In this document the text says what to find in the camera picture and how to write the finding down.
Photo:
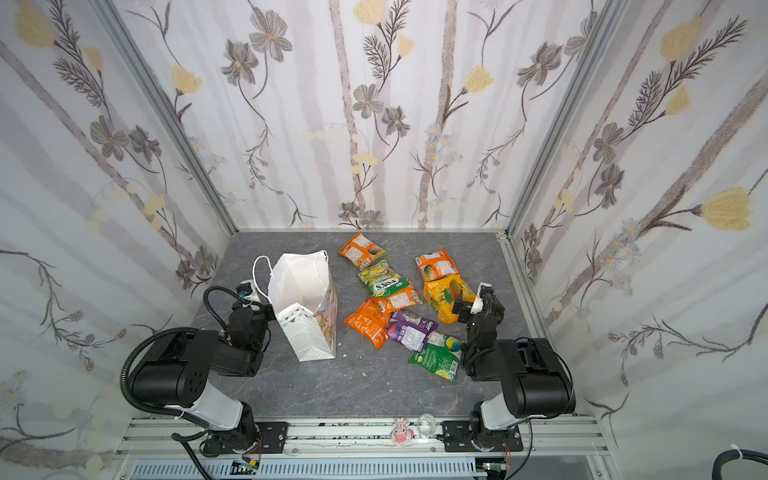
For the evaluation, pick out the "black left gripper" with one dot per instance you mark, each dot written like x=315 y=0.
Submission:
x=253 y=309

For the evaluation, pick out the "green snack packet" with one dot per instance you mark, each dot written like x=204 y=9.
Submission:
x=441 y=355

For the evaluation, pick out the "white cartoon paper bag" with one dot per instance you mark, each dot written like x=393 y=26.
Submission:
x=301 y=291

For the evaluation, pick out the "purple Fox's berries packet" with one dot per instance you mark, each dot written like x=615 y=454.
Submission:
x=410 y=330

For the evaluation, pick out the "green orange Fox's packet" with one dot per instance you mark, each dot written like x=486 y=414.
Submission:
x=390 y=294

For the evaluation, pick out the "orange chips packet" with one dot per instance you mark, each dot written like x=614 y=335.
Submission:
x=371 y=322

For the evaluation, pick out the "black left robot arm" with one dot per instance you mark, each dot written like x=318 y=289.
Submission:
x=168 y=373

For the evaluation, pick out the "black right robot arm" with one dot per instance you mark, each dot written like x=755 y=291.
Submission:
x=535 y=383

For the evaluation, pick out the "yellow mango snack bag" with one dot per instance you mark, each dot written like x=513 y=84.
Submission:
x=441 y=295

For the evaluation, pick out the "orange white snack packet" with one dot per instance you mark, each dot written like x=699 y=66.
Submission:
x=435 y=266

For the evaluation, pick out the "clear glass ornament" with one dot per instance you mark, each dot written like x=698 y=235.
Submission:
x=426 y=425

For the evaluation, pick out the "green yellow candy packet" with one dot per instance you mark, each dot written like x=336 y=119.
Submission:
x=376 y=273

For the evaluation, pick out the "orange mango snack packet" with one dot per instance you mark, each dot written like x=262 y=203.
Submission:
x=361 y=251

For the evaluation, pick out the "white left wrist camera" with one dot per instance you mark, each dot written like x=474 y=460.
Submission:
x=248 y=293

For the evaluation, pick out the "white vented cable duct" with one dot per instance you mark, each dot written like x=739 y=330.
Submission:
x=351 y=468

